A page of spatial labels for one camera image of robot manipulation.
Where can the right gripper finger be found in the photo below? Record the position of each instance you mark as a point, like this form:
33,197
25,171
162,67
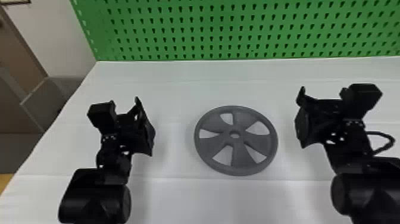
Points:
303,128
303,98

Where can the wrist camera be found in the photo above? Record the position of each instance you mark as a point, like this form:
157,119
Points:
361,98
102,116

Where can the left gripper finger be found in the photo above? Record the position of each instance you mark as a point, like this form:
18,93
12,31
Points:
147,136
139,108

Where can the grey wheel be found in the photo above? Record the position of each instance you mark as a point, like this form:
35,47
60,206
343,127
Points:
236,156

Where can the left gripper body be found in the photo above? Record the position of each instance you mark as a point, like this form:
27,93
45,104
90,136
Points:
127,133

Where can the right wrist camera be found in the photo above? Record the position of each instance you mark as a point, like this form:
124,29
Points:
361,98

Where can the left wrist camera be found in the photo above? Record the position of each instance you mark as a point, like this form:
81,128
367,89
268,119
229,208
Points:
102,116

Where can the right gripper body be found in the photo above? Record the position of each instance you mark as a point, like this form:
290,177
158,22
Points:
328,120

